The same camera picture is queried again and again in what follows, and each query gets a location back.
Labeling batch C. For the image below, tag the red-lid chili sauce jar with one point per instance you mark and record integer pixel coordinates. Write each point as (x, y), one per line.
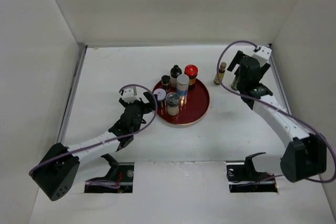
(191, 71)

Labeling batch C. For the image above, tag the black-cap pepper shaker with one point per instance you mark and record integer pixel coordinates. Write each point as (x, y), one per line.
(165, 81)

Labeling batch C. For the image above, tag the green-label red sauce bottle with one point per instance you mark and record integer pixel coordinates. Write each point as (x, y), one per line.
(235, 82)

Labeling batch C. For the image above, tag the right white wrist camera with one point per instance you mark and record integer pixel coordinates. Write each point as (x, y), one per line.
(262, 54)

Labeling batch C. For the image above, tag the left aluminium table rail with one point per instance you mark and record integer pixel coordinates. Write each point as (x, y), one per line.
(72, 92)

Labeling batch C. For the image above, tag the silver-lid blue-label jar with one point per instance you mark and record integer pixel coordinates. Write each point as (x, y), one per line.
(182, 83)

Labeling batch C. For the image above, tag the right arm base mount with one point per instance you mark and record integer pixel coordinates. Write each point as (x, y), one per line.
(244, 178)

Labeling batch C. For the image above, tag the red round lacquer tray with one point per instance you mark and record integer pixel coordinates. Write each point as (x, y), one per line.
(197, 104)

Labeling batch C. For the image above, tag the white-lid dark spice jar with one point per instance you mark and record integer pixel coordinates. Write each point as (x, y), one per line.
(161, 97)

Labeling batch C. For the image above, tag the grey-top white salt grinder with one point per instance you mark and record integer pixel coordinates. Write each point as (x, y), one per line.
(172, 103)

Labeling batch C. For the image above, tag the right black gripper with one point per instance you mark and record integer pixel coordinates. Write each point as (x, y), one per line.
(236, 60)

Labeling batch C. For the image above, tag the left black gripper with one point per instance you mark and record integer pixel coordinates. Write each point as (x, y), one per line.
(148, 107)

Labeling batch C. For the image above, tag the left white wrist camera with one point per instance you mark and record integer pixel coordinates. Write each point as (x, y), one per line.
(129, 95)

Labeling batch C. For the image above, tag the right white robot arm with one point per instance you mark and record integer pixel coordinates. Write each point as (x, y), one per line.
(306, 153)

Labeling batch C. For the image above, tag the aluminium table rail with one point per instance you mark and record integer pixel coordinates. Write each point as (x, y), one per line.
(72, 92)
(273, 81)

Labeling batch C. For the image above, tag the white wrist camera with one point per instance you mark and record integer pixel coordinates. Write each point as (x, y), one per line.
(129, 95)
(262, 54)

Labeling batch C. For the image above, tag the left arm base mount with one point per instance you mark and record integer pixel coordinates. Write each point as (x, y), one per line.
(117, 180)

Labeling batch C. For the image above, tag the black-top white salt grinder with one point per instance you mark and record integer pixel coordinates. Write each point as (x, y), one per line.
(174, 73)

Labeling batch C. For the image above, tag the right aluminium table rail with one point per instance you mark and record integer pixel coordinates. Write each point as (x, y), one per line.
(273, 81)

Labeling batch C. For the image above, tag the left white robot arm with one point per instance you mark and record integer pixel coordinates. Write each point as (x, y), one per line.
(60, 167)

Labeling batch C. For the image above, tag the small yellow-label oil bottle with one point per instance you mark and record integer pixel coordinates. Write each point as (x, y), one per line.
(221, 72)

